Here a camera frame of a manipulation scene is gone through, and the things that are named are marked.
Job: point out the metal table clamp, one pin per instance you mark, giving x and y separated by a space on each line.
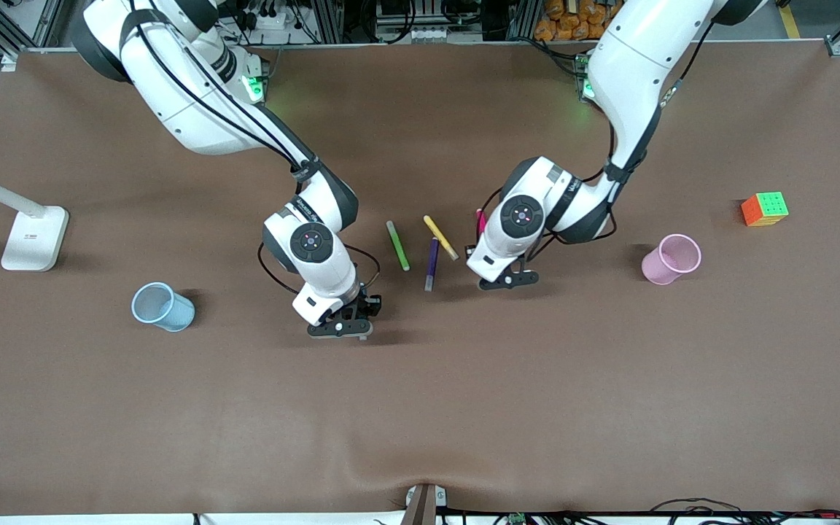
424 504

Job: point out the white power strip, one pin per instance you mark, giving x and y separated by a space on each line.
270 18

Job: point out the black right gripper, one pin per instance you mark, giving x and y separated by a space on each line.
370 302

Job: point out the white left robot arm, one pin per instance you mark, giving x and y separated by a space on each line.
631 65

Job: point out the orange packets pile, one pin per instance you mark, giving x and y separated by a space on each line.
573 18

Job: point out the purple marker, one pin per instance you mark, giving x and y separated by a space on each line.
432 264

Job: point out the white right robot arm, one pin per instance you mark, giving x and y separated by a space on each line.
194 109

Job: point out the multicoloured puzzle cube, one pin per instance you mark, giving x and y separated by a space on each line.
764 209

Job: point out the green marker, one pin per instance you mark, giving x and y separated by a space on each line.
398 246

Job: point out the pink plastic cup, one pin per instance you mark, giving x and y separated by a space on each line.
664 264

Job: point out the pink marker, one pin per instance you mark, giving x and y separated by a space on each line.
480 222

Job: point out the light blue plastic cup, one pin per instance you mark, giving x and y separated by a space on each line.
172 313

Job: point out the yellow marker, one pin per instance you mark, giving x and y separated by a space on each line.
440 237

